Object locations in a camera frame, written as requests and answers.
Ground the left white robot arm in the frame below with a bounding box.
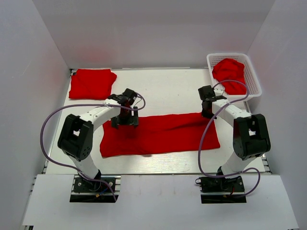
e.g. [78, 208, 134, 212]
[58, 88, 142, 191]

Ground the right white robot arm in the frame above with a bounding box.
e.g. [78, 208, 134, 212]
[198, 85, 271, 191]

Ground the white plastic basket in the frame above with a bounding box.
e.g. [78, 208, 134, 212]
[206, 53, 262, 102]

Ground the red t shirt in basket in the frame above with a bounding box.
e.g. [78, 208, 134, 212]
[212, 58, 247, 95]

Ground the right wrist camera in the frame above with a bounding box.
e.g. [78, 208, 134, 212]
[214, 89, 224, 96]

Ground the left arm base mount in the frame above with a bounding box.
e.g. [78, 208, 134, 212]
[70, 175, 121, 203]

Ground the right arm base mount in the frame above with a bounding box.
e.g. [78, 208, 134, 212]
[195, 176, 247, 204]

